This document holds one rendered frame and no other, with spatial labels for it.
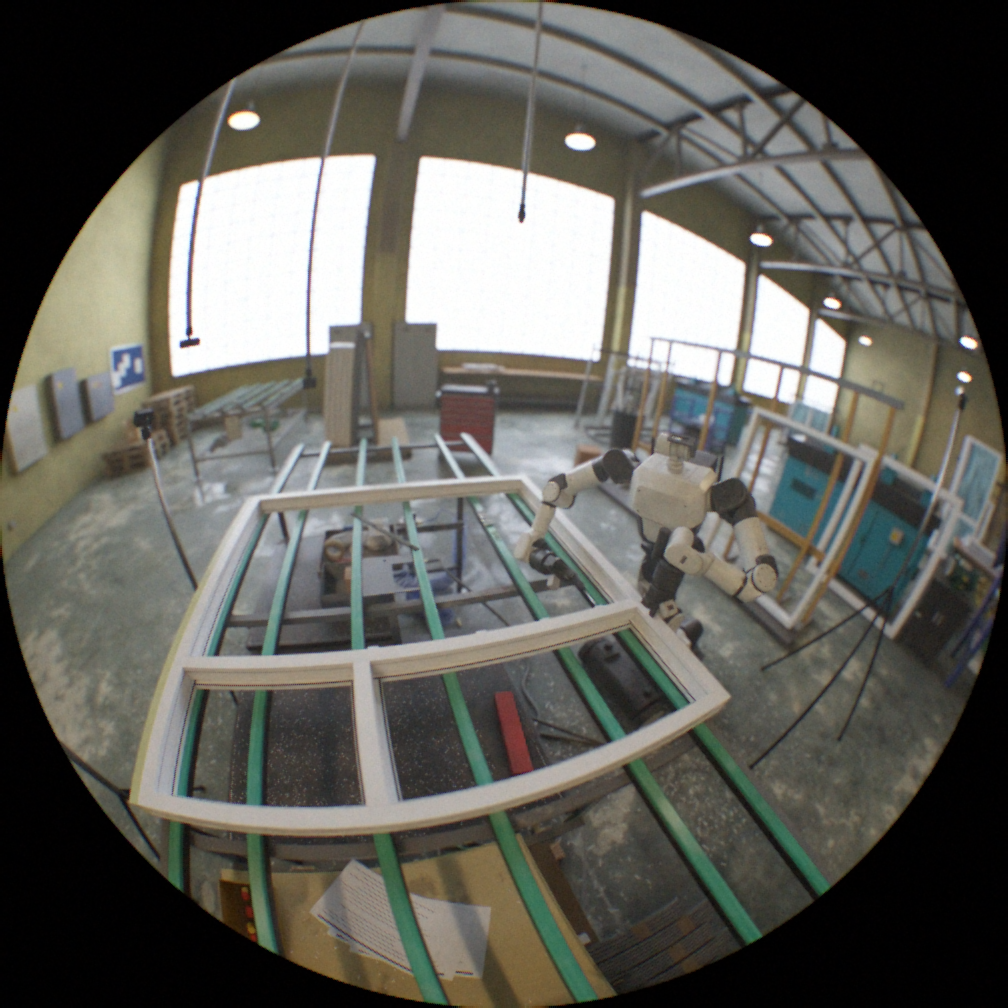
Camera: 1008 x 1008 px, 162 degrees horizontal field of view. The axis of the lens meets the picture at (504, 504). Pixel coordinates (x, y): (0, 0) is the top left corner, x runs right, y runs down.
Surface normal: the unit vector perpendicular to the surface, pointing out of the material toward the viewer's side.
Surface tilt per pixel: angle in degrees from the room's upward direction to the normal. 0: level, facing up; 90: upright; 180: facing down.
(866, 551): 90
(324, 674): 90
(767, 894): 0
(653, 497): 102
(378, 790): 0
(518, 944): 0
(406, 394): 90
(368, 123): 90
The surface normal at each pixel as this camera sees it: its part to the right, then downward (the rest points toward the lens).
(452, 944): 0.07, -0.89
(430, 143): 0.33, 0.45
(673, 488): -0.60, -0.27
